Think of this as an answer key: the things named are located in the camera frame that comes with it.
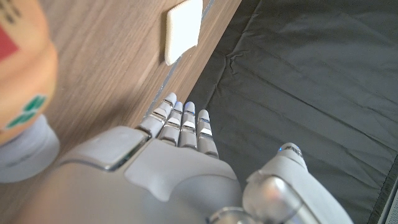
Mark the pale yellow sponge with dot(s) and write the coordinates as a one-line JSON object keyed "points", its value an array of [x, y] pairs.
{"points": [[183, 28]]}

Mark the black backdrop curtain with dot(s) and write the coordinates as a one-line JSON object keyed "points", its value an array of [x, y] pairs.
{"points": [[304, 77]]}

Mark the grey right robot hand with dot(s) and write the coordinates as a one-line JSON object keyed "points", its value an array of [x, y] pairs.
{"points": [[161, 180]]}

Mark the orange plastic bottle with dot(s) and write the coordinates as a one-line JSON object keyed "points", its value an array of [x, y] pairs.
{"points": [[21, 68]]}

